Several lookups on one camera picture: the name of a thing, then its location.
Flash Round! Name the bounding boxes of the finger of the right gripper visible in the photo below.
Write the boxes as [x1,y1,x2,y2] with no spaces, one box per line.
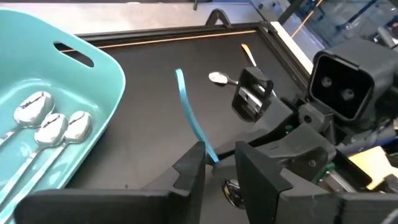
[248,124,337,187]
[231,67,296,125]

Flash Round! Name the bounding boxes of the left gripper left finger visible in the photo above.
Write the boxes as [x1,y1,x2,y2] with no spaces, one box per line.
[14,141,206,224]

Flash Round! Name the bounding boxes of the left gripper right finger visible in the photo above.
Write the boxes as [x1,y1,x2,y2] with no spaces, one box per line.
[235,141,398,224]

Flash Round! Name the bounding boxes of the orange-handled spoon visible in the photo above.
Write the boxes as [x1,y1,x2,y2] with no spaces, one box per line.
[208,42,259,86]

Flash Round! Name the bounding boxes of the blue-handled spoon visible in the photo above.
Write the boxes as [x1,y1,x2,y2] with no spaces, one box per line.
[175,68,246,210]

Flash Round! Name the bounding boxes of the plain silver spoon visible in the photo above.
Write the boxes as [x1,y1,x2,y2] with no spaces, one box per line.
[0,90,56,147]
[0,112,70,205]
[0,110,93,224]

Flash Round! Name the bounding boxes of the teal plastic bin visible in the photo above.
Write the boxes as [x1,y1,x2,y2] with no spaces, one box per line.
[0,8,127,224]

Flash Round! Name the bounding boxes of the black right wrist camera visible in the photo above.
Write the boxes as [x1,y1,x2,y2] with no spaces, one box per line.
[307,39,398,128]

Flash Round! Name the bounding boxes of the small black frame bracket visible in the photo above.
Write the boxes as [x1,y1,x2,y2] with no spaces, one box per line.
[205,8,233,27]

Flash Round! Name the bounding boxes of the black metal table frame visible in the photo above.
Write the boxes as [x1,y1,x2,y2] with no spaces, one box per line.
[60,18,313,88]

